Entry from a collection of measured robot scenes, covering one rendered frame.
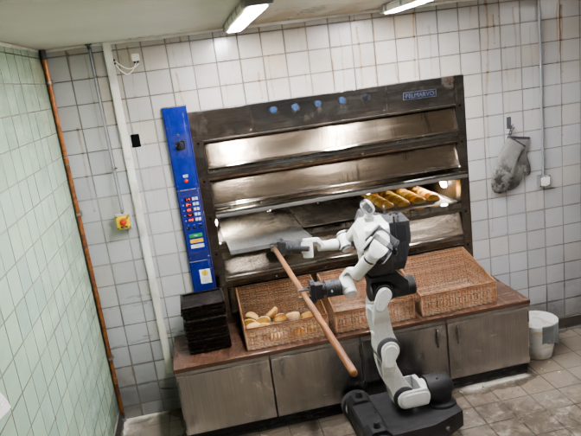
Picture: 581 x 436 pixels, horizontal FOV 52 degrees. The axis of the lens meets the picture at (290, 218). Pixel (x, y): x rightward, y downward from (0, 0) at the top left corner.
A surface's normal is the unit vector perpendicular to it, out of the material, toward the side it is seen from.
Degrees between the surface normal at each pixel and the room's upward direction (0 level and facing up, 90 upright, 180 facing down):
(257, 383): 90
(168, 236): 90
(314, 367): 90
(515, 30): 90
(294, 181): 70
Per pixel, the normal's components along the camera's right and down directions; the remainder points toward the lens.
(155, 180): 0.18, 0.22
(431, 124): 0.12, -0.12
